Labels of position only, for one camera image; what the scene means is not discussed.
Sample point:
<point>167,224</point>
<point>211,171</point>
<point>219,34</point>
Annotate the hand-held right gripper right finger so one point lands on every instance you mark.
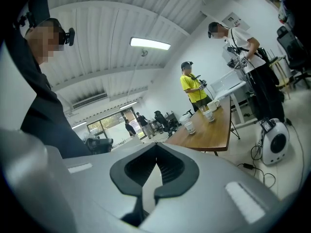
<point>206,203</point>

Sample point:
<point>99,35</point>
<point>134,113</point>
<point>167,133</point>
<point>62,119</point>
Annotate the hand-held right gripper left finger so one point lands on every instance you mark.
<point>97,190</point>

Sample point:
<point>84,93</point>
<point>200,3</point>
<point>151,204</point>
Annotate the white printed paper cup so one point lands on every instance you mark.
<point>209,116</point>
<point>190,128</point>

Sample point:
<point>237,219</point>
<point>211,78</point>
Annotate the clear plastic cup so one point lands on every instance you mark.
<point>202,109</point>

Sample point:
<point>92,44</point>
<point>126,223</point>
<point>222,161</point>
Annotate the white mug cup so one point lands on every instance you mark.
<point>213,105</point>

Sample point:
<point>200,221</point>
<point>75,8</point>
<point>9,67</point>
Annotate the black padded chair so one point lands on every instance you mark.
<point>99,144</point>

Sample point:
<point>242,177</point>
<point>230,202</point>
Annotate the black power adapter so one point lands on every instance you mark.
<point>247,166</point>

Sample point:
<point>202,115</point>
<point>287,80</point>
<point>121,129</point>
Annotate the white round capsule backpack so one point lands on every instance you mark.
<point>275,143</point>

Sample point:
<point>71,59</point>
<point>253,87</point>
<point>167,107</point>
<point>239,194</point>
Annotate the person's black shirt torso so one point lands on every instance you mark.
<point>41,110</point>

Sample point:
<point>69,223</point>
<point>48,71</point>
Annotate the white desk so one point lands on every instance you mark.
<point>230,87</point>

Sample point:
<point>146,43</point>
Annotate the clear plastic box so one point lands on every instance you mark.
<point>224,81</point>

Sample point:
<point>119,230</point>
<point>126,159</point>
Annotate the small ceiling fan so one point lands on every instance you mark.
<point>144,52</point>

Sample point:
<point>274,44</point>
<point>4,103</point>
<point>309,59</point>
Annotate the wooden stool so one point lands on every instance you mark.
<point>279,69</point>

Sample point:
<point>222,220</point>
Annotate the long ceiling light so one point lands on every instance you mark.
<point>149,43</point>

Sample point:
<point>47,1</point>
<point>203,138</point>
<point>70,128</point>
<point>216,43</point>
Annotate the black mesh office chair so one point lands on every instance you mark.
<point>292,52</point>

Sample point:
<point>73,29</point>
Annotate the black head-mounted camera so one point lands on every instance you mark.
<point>70,36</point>

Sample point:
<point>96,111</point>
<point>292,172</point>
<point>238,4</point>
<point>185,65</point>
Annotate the white wall panel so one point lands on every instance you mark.
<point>235,21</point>

